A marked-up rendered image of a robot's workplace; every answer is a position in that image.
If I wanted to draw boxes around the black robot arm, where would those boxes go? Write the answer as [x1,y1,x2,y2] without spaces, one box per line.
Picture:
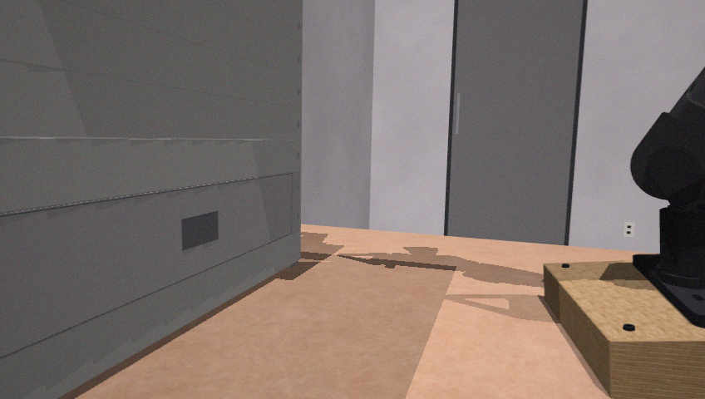
[630,67,705,328]

